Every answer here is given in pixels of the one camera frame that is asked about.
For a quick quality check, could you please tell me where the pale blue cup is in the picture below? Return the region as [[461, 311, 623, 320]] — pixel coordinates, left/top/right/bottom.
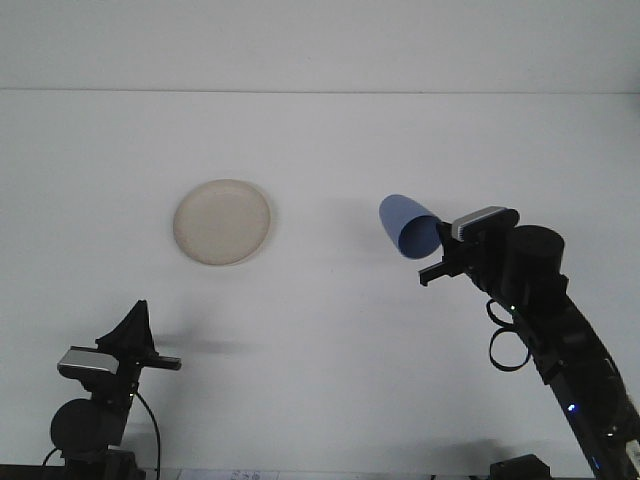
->
[[378, 193, 444, 262]]

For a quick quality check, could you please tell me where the pale round plate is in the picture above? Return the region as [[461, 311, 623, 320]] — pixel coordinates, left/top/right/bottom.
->
[[172, 178, 274, 267]]

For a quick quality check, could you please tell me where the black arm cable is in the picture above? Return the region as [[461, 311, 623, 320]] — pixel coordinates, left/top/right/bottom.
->
[[133, 390, 163, 474], [483, 298, 531, 374]]

